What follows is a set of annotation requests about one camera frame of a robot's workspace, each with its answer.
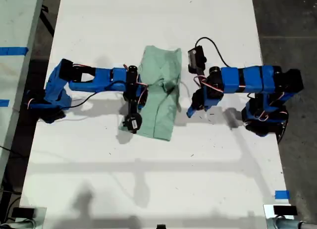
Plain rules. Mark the short blue tape strip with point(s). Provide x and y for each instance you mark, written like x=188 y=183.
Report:
x=4 y=103

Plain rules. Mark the long blue tape strip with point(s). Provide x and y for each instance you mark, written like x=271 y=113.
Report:
x=13 y=51

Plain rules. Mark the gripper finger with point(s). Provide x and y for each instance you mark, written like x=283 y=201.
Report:
x=195 y=101
x=142 y=99

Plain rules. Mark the pale green T-shirt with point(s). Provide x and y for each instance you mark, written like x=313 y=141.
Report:
x=158 y=110

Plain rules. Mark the grey metal pipe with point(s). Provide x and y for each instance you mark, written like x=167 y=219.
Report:
x=287 y=224
x=22 y=224

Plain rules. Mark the square blue tape piece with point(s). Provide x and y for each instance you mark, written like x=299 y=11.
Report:
x=282 y=194

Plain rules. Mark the black camera stalk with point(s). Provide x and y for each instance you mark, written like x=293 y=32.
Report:
x=130 y=107
x=201 y=72

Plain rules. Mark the pale side bench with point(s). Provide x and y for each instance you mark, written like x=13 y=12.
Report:
x=17 y=90

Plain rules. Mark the shiny metal plate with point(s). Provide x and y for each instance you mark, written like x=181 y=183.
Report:
x=268 y=211
x=40 y=214

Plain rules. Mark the black stand leg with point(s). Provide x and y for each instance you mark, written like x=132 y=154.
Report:
x=48 y=21

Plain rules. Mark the black camera box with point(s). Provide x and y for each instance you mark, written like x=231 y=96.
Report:
x=132 y=122
x=196 y=57

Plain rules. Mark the small black box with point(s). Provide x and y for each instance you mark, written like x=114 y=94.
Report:
x=22 y=212
x=284 y=210

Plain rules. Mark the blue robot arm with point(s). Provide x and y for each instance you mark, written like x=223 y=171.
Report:
x=250 y=80
x=99 y=78

